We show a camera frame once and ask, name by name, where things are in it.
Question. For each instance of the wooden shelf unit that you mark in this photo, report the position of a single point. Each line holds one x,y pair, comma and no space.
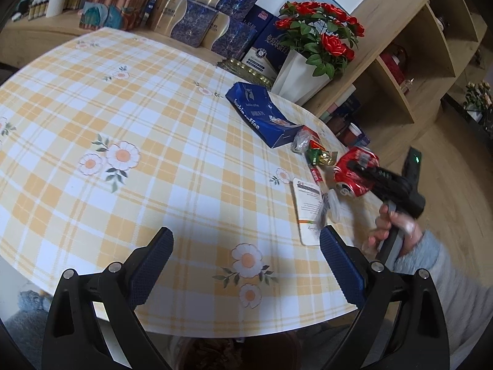
420,38

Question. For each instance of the blue box with white label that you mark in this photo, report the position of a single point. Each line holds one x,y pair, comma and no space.
265,54

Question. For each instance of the stack of pastel cups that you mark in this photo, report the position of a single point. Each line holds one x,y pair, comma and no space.
330,112

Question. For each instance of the red stick packet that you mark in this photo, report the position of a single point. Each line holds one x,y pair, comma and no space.
316,173

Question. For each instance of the person's right hand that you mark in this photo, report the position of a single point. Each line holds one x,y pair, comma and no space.
379,235

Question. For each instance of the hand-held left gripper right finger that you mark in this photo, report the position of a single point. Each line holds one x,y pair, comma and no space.
342,266

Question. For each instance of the gold leaf-shaped tray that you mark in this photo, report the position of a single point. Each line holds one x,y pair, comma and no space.
246,70

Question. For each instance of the teal shell ornament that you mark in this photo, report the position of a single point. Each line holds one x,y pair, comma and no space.
98,15

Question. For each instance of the pale flower bouquet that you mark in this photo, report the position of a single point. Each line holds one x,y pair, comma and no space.
477,98

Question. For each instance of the green gold wrapper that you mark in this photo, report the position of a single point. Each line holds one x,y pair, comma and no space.
321,158

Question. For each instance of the clear glass bottle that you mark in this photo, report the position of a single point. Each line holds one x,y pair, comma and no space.
407,86

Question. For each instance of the yellow plaid flowered tablecloth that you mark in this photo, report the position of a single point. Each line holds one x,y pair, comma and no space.
154,104

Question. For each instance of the row of small bottles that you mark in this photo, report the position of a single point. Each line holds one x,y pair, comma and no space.
36,7

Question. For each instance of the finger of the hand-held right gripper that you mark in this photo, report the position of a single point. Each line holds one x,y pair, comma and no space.
375,175

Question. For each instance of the white paper card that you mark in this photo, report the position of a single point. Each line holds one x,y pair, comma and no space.
308,219

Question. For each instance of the crushed red can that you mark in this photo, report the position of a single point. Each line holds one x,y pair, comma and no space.
346,181

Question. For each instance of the brown patterned tin basket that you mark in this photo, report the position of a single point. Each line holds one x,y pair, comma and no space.
115,4

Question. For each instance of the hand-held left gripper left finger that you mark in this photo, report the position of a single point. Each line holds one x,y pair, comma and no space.
152,262

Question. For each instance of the wooden sideboard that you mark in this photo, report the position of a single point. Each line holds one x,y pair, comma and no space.
38,31

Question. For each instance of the red rose plant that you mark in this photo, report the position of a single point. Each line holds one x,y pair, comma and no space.
319,34

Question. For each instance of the small purple blue box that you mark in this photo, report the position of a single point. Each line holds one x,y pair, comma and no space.
365,138

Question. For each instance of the blue gift box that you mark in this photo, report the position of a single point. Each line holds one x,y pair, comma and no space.
351,106

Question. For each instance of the grey fleece clothing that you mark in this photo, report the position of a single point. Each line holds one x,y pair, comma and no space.
29,304

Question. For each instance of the person's right forearm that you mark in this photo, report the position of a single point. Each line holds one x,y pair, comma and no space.
454,289

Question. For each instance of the small red packet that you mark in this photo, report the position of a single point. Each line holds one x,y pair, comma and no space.
314,135

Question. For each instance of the blue coffee box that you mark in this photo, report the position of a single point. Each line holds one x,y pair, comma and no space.
254,111

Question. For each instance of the dark blue box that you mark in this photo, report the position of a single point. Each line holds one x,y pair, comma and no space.
260,27

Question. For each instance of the small silver wrapper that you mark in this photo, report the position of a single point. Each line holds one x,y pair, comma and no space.
301,142

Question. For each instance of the red cup with white rim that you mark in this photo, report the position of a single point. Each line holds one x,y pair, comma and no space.
351,135

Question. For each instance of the red basket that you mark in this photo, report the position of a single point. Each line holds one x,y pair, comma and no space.
393,65

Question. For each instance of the black side table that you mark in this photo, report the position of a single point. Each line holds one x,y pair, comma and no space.
466,119

